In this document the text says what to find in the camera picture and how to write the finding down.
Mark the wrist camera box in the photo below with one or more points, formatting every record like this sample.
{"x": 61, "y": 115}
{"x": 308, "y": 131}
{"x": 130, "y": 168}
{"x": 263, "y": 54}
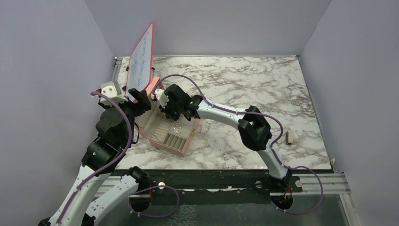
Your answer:
{"x": 112, "y": 90}
{"x": 161, "y": 97}

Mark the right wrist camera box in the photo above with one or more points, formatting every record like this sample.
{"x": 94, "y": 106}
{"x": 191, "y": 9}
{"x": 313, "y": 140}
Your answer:
{"x": 161, "y": 97}

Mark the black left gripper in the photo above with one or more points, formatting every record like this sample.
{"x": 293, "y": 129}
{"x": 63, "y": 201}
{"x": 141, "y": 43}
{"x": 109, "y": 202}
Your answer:
{"x": 144, "y": 104}

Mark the small beige block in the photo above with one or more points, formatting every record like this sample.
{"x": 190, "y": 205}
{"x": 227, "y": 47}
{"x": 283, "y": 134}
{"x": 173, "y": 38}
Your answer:
{"x": 290, "y": 135}

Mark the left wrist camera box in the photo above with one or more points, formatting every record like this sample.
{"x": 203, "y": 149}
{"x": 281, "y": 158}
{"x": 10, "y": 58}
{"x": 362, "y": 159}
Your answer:
{"x": 112, "y": 90}

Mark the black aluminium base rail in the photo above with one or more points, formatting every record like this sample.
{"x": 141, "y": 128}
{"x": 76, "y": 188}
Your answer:
{"x": 236, "y": 186}

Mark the crystal drop earring upper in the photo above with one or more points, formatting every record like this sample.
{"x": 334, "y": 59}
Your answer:
{"x": 177, "y": 128}

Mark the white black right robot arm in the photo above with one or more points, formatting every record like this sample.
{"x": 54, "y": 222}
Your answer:
{"x": 253, "y": 128}

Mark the pink jewelry box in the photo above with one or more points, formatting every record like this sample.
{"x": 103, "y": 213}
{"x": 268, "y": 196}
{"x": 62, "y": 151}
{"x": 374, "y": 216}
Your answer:
{"x": 155, "y": 127}

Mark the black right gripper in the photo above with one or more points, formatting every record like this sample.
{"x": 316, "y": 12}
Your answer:
{"x": 165, "y": 111}

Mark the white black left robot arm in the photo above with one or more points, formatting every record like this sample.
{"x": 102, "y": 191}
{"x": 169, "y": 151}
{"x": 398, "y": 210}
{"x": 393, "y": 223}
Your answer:
{"x": 115, "y": 136}

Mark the pink framed whiteboard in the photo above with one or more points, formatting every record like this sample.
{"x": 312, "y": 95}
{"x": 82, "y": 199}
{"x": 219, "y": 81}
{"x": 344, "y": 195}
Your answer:
{"x": 140, "y": 63}

